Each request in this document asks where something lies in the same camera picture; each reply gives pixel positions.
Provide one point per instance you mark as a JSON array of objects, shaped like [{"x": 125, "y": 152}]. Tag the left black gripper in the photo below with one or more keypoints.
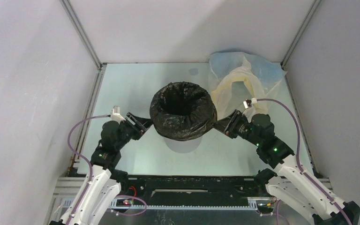
[{"x": 139, "y": 126}]

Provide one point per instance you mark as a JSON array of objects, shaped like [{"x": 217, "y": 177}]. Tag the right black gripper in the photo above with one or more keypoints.
[{"x": 232, "y": 123}]

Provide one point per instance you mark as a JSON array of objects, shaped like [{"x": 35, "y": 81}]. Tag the black plastic trash bag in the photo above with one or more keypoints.
[{"x": 182, "y": 111}]

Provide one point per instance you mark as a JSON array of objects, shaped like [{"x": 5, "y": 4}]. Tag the grey plastic trash bin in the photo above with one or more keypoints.
[{"x": 183, "y": 146}]

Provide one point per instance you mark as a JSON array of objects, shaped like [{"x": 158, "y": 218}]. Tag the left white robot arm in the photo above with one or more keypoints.
[{"x": 104, "y": 182}]

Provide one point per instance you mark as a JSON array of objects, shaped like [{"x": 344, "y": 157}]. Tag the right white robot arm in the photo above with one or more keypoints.
[{"x": 285, "y": 180}]

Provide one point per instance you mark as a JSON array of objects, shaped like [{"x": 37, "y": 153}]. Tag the yellow translucent trash bag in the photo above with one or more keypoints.
[{"x": 236, "y": 87}]

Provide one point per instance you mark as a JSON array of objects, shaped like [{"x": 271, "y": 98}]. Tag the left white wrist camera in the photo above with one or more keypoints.
[{"x": 115, "y": 115}]

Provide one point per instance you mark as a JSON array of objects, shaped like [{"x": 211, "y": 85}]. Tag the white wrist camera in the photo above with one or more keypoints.
[
  {"x": 115, "y": 115},
  {"x": 250, "y": 104}
]

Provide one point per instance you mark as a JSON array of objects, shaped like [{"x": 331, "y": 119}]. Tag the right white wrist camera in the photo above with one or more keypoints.
[{"x": 250, "y": 104}]

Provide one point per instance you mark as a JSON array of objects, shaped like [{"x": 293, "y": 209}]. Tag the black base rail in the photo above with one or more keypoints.
[{"x": 196, "y": 190}]

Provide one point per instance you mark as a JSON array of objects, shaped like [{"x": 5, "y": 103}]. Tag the grey slotted cable duct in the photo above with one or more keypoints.
[{"x": 114, "y": 205}]

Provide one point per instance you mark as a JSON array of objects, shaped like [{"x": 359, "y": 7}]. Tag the left aluminium frame post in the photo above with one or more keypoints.
[{"x": 73, "y": 17}]

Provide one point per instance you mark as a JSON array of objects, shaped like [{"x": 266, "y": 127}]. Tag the aluminium frame post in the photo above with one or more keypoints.
[
  {"x": 73, "y": 17},
  {"x": 300, "y": 32}
]

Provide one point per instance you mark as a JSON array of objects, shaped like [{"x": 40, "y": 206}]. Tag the right aluminium frame post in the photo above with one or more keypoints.
[{"x": 300, "y": 32}]

